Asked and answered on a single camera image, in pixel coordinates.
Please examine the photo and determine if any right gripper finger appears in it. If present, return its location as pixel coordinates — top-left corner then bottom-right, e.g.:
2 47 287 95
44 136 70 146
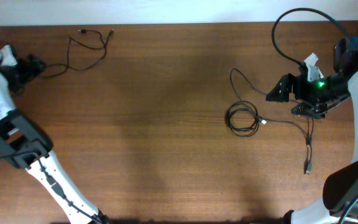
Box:
265 73 295 103
291 103 327 119

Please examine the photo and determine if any black USB cable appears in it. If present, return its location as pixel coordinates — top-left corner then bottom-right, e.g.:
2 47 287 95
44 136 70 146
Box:
39 29 114 79
229 67 315 175
224 100 267 138

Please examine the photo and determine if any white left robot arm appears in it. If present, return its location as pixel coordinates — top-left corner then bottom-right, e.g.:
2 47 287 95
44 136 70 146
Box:
0 45 109 223

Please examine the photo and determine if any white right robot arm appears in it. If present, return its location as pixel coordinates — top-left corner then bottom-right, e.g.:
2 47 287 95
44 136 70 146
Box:
265 37 358 223

